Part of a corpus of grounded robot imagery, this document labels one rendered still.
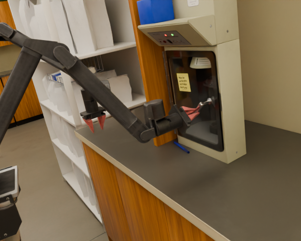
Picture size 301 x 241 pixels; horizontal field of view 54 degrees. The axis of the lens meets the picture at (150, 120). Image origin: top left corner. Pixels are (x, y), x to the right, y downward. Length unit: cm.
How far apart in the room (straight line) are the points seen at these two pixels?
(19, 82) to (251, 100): 113
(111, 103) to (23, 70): 28
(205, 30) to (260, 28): 51
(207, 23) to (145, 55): 39
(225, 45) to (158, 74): 39
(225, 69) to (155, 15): 33
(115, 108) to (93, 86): 10
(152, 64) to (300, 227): 85
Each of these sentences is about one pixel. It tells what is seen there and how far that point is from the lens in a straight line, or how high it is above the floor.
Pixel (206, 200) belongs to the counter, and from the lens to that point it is 103.
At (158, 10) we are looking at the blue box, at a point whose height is 155.
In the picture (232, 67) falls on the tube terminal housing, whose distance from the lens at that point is 113.
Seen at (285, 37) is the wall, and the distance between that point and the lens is 143.
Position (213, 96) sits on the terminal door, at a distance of 112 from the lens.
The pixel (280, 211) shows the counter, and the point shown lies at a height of 94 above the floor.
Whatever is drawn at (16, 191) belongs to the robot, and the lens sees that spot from 118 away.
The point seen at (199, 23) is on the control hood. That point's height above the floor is 149.
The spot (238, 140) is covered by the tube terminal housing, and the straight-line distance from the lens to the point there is 123.
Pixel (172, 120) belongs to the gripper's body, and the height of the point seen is 118.
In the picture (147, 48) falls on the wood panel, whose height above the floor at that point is 141.
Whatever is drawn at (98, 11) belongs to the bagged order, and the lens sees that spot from 234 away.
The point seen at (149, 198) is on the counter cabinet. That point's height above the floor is 81.
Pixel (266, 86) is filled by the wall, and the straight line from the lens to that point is 153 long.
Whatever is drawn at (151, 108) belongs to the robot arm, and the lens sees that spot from 102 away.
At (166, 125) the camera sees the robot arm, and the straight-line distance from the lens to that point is 105.
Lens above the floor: 155
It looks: 20 degrees down
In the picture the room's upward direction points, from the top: 10 degrees counter-clockwise
